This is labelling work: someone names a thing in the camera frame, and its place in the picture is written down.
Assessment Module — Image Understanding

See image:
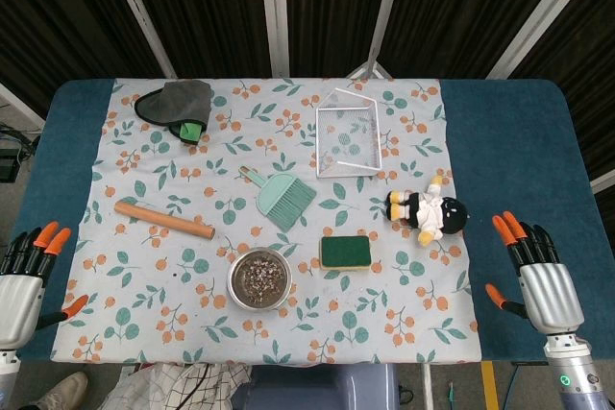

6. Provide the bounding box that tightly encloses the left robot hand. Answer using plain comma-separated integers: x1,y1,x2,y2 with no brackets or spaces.
0,221,90,351

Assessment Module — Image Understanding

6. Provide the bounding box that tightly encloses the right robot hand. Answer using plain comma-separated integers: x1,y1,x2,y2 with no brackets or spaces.
484,210,587,337

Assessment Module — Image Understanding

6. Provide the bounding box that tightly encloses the wooden rolling pin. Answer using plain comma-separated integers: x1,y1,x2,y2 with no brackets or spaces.
113,201,216,241

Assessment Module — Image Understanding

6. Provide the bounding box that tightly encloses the metal bowl with gravel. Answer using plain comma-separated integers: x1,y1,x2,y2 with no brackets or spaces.
227,246,293,311

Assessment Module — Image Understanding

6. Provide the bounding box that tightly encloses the teal hand brush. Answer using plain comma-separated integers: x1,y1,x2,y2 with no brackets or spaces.
238,165,318,233

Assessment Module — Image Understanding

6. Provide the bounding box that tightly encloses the beige shoe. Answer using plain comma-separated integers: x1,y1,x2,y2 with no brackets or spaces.
36,371,89,410

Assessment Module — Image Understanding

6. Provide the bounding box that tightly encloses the black box device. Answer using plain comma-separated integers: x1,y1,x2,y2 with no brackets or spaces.
0,145,21,184

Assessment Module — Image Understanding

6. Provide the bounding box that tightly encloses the floral tablecloth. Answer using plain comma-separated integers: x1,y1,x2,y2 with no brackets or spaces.
50,77,483,366

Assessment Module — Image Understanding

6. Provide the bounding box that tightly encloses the plush doll black hair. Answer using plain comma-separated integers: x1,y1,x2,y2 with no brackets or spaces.
384,174,470,249

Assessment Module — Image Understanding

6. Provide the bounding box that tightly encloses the blue table cover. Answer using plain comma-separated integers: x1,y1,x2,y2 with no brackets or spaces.
0,77,615,363

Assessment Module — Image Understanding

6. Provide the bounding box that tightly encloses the checkered white cloth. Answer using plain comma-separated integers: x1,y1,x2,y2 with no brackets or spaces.
98,362,254,410

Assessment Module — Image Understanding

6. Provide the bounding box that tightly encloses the green yellow sponge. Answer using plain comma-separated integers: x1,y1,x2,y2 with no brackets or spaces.
318,235,373,272

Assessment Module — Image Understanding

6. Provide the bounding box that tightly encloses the green cloth piece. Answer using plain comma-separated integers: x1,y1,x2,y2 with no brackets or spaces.
178,122,203,145

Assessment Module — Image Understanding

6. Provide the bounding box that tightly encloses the grey cloth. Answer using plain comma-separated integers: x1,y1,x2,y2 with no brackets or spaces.
134,79,214,135

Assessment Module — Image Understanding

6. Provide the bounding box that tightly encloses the grey-blue robot torso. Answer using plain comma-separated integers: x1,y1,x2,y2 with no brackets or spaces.
230,364,400,410

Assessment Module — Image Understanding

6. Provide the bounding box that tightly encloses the white wire mesh basket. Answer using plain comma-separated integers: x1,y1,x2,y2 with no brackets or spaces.
314,86,383,180

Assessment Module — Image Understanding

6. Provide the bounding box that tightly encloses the white partition frame bar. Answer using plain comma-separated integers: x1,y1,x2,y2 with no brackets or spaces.
485,0,611,81
258,0,291,79
100,0,178,79

